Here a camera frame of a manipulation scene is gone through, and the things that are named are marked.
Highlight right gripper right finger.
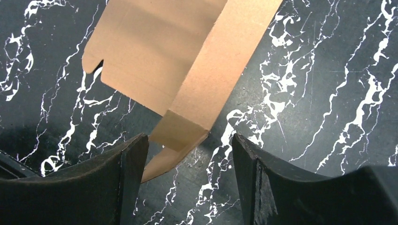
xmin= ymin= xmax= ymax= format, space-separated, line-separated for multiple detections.
xmin=231 ymin=134 xmax=398 ymax=225

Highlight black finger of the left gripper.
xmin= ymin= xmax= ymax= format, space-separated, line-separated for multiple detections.
xmin=0 ymin=151 xmax=38 ymax=180

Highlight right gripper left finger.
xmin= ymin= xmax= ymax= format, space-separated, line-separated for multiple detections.
xmin=0 ymin=134 xmax=149 ymax=225

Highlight brown cardboard box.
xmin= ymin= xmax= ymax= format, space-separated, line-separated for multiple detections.
xmin=82 ymin=0 xmax=281 ymax=182

